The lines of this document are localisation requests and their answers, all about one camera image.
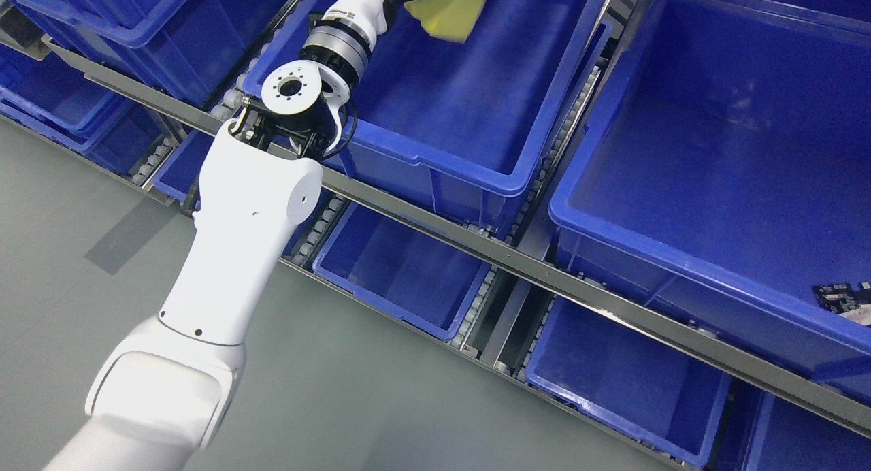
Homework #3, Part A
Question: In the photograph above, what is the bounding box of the yellow foam block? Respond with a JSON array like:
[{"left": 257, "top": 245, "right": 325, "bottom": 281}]
[{"left": 404, "top": 0, "right": 487, "bottom": 45}]

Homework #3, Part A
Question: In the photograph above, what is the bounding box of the blue plastic bin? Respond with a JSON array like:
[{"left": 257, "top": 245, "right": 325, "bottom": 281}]
[
  {"left": 313, "top": 204, "right": 491, "bottom": 342},
  {"left": 1, "top": 46, "right": 163, "bottom": 174},
  {"left": 548, "top": 0, "right": 869, "bottom": 400},
  {"left": 525, "top": 297, "right": 732, "bottom": 467},
  {"left": 10, "top": 0, "right": 289, "bottom": 106},
  {"left": 741, "top": 393, "right": 870, "bottom": 470},
  {"left": 243, "top": 0, "right": 617, "bottom": 233}
]

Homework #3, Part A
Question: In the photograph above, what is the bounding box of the metal shelf rack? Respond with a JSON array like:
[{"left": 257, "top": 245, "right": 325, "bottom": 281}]
[{"left": 19, "top": 0, "right": 869, "bottom": 438}]

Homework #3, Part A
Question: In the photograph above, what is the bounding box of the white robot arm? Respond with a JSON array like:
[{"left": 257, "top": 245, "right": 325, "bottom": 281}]
[{"left": 46, "top": 0, "right": 486, "bottom": 470}]

